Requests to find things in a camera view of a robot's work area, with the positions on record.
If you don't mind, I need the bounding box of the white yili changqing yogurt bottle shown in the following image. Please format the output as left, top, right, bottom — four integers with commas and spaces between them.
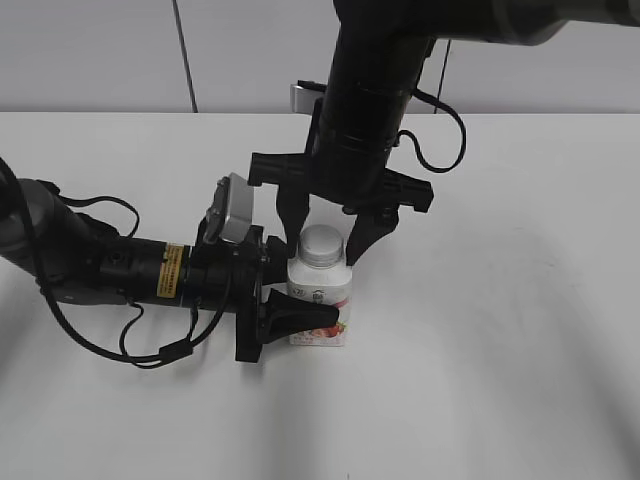
287, 257, 352, 347

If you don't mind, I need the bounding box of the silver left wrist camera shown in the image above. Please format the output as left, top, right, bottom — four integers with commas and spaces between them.
203, 172, 254, 244

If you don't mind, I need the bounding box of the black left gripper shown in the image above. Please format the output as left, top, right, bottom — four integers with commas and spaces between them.
187, 227, 339, 363

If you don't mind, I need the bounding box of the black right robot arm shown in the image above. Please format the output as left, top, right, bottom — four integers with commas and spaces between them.
249, 1, 639, 265

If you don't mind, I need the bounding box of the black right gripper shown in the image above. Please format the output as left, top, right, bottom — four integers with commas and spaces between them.
248, 98, 433, 265

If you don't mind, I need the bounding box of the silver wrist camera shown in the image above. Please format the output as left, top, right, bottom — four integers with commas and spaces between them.
290, 80, 326, 115
203, 172, 254, 244

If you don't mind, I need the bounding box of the white round bottle cap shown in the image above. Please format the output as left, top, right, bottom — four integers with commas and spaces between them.
297, 225, 344, 268

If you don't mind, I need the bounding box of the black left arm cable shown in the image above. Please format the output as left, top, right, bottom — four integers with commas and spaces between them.
0, 159, 236, 369

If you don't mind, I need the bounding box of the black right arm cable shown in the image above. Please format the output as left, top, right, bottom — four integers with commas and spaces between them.
399, 87, 468, 174

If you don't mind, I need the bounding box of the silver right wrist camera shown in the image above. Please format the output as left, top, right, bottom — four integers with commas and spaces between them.
290, 80, 326, 115

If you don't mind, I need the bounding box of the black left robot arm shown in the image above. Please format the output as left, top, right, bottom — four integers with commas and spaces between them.
1, 176, 339, 368

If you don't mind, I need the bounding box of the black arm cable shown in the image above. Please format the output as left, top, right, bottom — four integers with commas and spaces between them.
399, 87, 468, 174
0, 159, 236, 369

